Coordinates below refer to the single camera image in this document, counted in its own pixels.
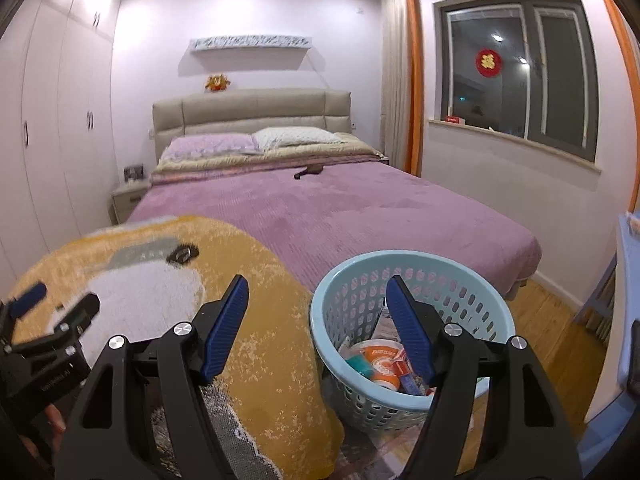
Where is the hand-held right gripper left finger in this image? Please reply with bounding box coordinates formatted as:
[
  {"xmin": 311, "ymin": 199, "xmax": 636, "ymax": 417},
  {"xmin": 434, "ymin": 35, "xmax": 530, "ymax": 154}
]
[{"xmin": 54, "ymin": 274, "xmax": 250, "ymax": 480}]

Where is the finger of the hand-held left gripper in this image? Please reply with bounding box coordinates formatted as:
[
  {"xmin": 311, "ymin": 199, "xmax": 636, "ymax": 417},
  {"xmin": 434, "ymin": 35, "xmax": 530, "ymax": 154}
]
[
  {"xmin": 5, "ymin": 294, "xmax": 101, "ymax": 361},
  {"xmin": 0, "ymin": 282, "xmax": 48, "ymax": 341}
]

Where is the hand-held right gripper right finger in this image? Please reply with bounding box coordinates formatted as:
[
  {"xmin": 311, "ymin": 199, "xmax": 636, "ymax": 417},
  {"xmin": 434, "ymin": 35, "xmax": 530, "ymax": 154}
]
[{"xmin": 387, "ymin": 274, "xmax": 583, "ymax": 480}]

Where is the orange white packet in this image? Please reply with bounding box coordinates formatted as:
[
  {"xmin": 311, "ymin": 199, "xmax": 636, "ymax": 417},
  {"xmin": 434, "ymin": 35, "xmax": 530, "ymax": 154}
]
[{"xmin": 357, "ymin": 339, "xmax": 408, "ymax": 391}]

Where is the light blue plastic basket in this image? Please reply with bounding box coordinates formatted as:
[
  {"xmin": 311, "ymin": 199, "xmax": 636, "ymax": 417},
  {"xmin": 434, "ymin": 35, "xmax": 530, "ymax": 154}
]
[{"xmin": 309, "ymin": 250, "xmax": 516, "ymax": 433}]

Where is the person's left hand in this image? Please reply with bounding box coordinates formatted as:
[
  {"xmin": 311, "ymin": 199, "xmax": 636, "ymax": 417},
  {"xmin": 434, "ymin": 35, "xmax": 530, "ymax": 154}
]
[{"xmin": 22, "ymin": 405, "xmax": 68, "ymax": 466}]

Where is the grey printed packet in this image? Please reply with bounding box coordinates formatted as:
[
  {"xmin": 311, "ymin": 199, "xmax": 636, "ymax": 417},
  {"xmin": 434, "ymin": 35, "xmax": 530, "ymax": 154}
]
[{"xmin": 372, "ymin": 305, "xmax": 401, "ymax": 343}]

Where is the red carton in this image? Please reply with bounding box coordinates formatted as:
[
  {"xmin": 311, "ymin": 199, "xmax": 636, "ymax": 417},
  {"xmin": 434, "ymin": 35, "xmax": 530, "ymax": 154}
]
[{"xmin": 390, "ymin": 347, "xmax": 413, "ymax": 378}]

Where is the blue packet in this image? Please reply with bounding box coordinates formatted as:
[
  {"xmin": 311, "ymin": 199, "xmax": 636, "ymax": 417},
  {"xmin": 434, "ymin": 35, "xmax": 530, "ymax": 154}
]
[{"xmin": 400, "ymin": 375, "xmax": 436, "ymax": 397}]

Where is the yellow printed blanket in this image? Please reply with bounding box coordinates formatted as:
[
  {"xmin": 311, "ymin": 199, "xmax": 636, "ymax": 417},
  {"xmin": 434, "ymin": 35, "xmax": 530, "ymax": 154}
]
[{"xmin": 7, "ymin": 215, "xmax": 346, "ymax": 480}]

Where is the teal packet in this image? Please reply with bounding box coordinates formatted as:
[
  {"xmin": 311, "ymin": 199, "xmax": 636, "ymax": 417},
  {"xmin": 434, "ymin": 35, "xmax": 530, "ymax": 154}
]
[{"xmin": 345, "ymin": 352, "xmax": 376, "ymax": 381}]

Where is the purple bed blanket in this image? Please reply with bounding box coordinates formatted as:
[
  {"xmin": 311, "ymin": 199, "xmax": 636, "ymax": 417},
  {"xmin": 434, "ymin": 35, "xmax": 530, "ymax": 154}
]
[{"xmin": 125, "ymin": 162, "xmax": 543, "ymax": 296}]

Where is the beige nightstand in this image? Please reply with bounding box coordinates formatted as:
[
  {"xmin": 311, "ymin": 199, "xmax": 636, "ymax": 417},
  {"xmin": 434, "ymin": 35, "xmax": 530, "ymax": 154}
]
[{"xmin": 110, "ymin": 180, "xmax": 151, "ymax": 224}]

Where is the white wardrobe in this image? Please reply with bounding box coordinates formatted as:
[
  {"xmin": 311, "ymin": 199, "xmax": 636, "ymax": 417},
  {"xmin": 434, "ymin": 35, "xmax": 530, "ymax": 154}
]
[{"xmin": 0, "ymin": 0, "xmax": 123, "ymax": 291}]

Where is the purple pillow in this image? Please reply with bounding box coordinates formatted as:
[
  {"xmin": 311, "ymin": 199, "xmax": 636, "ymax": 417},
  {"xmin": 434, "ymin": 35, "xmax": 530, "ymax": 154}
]
[{"xmin": 160, "ymin": 133, "xmax": 263, "ymax": 161}]

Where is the beige quilt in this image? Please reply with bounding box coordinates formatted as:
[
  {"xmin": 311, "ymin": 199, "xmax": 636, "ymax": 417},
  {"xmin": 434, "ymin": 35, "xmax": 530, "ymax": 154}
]
[{"xmin": 150, "ymin": 132, "xmax": 386, "ymax": 177}]

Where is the white pillow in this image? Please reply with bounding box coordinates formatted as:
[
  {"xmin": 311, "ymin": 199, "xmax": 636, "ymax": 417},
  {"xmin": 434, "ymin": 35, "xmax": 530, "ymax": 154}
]
[{"xmin": 252, "ymin": 126, "xmax": 343, "ymax": 150}]

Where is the light blue desk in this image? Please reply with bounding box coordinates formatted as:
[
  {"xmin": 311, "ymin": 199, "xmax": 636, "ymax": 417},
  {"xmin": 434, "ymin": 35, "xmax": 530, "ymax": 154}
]
[{"xmin": 572, "ymin": 210, "xmax": 640, "ymax": 426}]

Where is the beige upholstered bed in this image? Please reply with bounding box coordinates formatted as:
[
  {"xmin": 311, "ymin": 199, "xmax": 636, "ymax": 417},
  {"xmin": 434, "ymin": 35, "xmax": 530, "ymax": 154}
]
[{"xmin": 125, "ymin": 87, "xmax": 543, "ymax": 301}]

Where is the orange curtain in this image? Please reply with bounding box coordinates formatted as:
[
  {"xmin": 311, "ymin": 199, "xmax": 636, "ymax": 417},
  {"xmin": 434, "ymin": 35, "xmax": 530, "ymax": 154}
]
[
  {"xmin": 597, "ymin": 0, "xmax": 640, "ymax": 126},
  {"xmin": 402, "ymin": 0, "xmax": 426, "ymax": 178}
]

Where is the beige curtain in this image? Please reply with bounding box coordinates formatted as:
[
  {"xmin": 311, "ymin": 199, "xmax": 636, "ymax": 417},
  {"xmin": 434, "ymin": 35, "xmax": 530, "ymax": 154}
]
[{"xmin": 380, "ymin": 0, "xmax": 413, "ymax": 173}]

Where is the round red window sticker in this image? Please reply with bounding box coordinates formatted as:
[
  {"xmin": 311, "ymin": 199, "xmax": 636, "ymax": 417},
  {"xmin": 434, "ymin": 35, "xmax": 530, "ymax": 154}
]
[{"xmin": 475, "ymin": 47, "xmax": 502, "ymax": 78}]

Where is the grey framed window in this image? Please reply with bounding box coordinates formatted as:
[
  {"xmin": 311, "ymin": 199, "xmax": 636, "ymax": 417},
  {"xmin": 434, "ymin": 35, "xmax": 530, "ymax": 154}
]
[{"xmin": 434, "ymin": 0, "xmax": 600, "ymax": 163}]

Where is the white carved wall shelf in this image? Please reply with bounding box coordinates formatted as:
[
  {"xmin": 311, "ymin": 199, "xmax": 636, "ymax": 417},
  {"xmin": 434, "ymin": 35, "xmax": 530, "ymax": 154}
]
[{"xmin": 189, "ymin": 35, "xmax": 313, "ymax": 53}]

